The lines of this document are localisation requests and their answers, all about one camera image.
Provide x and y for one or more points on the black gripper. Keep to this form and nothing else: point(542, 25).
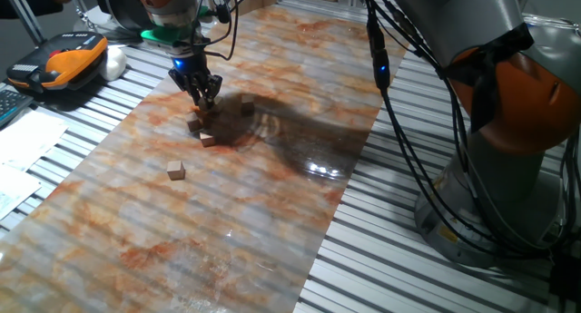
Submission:
point(188, 67)

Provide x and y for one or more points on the black sleeved forearm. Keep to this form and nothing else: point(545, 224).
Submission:
point(18, 4)

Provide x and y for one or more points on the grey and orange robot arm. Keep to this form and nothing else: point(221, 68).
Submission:
point(454, 13)

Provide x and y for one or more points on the white rounded object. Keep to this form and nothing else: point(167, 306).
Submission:
point(113, 62)

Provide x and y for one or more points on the small brown cardboard box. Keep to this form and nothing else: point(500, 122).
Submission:
point(254, 2)

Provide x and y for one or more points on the black round drum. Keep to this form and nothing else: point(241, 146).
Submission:
point(118, 4)

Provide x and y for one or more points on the orange and black teach pendant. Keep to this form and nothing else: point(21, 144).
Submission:
point(68, 59)

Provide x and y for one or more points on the orange marble pattern sheet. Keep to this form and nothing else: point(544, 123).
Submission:
point(181, 236)

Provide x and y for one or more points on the blank white paper sheet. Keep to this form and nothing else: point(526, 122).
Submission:
point(27, 138)

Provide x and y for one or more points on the black keyboard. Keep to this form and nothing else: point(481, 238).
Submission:
point(11, 105)

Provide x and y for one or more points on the grey aluminium bar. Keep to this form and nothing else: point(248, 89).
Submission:
point(25, 16)

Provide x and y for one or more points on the white paper with print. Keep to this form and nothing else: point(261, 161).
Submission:
point(16, 190)

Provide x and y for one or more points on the grey metal base plate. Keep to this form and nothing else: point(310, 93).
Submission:
point(127, 38)

